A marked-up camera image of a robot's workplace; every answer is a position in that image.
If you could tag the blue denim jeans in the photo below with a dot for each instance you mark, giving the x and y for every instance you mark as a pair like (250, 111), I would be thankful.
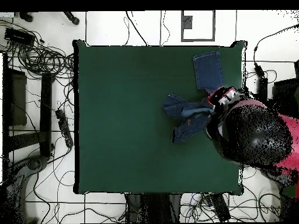
(208, 70)

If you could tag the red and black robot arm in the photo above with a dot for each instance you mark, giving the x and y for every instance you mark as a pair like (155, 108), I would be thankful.
(254, 135)

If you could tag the black upright bar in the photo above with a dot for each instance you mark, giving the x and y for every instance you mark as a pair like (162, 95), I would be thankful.
(262, 88)

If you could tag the black power adapter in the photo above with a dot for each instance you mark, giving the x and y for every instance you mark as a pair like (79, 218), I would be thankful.
(259, 70)

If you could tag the black cabinet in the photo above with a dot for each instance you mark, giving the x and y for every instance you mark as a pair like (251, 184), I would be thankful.
(286, 91)

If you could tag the black power strip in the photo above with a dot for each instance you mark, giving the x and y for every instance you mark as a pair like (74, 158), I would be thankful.
(64, 127)
(219, 207)

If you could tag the dark green table cloth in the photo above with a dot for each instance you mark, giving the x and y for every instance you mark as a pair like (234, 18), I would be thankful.
(116, 140)

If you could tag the black metal column stand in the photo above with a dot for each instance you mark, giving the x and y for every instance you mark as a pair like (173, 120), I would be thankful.
(154, 207)

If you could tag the black stand foot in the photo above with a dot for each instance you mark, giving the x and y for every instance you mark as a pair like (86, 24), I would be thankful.
(25, 16)
(71, 18)

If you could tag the black electronics box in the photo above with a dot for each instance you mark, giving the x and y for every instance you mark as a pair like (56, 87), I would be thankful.
(18, 36)

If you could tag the grey chair base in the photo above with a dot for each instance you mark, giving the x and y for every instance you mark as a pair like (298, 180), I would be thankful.
(21, 177)

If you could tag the grey square frame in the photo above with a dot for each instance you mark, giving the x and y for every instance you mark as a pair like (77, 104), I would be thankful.
(186, 22)

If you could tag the black frame stand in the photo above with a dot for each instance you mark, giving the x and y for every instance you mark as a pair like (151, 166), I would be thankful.
(46, 112)

